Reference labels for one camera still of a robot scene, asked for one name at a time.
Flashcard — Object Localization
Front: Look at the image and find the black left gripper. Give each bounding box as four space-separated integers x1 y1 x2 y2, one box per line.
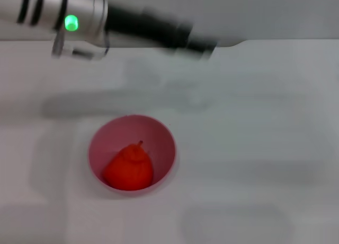
105 4 218 62

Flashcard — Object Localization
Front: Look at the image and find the pink plastic bowl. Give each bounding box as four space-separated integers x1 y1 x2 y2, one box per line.
87 114 177 199

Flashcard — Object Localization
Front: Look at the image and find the orange fruit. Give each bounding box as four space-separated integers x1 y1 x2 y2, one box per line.
102 140 154 191

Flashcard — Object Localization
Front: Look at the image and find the grey left arm cable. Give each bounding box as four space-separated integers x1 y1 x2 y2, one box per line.
50 30 111 62

